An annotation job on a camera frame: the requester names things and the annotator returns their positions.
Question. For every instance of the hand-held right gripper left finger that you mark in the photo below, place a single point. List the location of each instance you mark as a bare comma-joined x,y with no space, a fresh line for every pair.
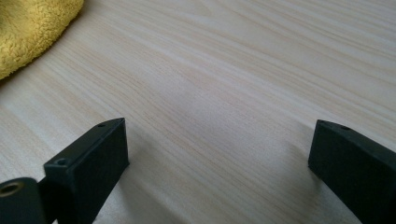
90,161

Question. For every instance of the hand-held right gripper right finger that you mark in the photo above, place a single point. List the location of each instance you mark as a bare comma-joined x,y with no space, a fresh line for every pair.
358,168

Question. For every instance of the yellow towel with black trim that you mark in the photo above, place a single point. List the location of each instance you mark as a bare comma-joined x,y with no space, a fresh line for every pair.
28,28

